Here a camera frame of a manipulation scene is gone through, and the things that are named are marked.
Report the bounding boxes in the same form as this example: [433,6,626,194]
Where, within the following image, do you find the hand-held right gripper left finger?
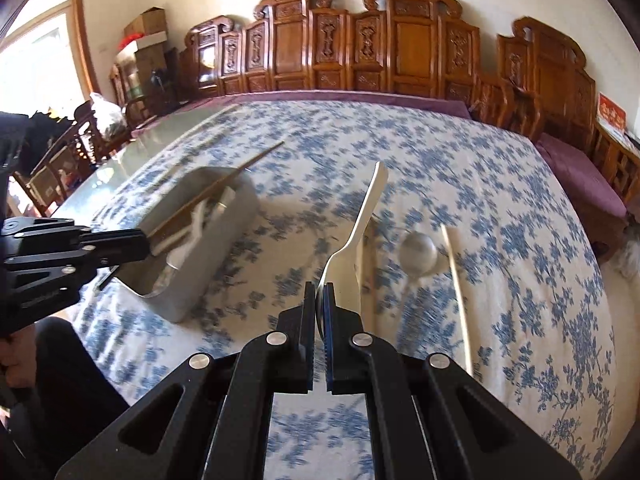
[54,282,317,480]

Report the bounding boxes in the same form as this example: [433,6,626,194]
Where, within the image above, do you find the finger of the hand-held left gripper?
[5,259,121,318]
[2,217,152,266]

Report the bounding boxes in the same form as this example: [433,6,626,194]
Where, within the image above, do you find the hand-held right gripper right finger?
[322,282,583,480]

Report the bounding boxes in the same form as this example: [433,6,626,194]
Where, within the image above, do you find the light bamboo chopstick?
[361,232,376,321]
[440,224,476,377]

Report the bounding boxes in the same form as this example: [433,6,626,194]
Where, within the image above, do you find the white ceramic spoon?
[150,186,237,261]

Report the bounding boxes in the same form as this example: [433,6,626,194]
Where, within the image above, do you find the brown wooden chopstick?
[150,170,241,248]
[149,141,286,238]

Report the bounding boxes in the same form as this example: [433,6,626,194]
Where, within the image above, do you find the metal tin box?
[97,166,261,324]

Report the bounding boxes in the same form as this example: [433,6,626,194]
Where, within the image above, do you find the metal spoon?
[399,231,441,281]

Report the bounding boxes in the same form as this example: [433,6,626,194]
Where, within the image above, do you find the white plastic fork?
[316,161,390,321]

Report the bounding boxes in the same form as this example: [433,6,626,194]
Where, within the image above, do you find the person's left hand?
[0,332,38,391]

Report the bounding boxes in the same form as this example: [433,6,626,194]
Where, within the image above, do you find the wooden dining chair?
[12,110,108,216]

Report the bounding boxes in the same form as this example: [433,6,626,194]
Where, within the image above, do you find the clear plastic bag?
[90,92,126,141]

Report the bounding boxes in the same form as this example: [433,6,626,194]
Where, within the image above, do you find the person's dark clothing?
[30,317,133,480]

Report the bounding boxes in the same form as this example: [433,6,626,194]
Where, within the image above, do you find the wooden chair by boxes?
[110,62,131,106]

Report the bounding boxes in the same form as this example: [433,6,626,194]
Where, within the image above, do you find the stack of cardboard boxes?
[132,42,173,101]

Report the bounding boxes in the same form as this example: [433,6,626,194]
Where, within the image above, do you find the white flat box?
[117,31,168,53]

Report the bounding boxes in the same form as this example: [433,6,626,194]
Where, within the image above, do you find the brown cardboard box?
[122,6,168,38]

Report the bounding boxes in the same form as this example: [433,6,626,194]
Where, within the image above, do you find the blue floral tablecloth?
[70,100,618,480]

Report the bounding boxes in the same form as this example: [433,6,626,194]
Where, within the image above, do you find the long purple sofa cushion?
[175,89,473,121]

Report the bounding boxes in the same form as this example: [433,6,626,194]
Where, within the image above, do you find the carved wooden sofa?
[177,0,543,141]

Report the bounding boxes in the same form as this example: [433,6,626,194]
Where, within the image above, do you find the purple armchair cushion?
[535,132,628,221]

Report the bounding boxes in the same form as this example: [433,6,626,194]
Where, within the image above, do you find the grey fluffy thing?
[615,220,640,281]

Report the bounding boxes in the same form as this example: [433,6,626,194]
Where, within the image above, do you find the carved wooden armchair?
[497,16,640,221]

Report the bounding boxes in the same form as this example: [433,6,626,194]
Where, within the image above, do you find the red card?
[597,92,628,133]

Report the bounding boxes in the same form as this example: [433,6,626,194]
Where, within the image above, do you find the wooden door frame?
[0,0,101,106]

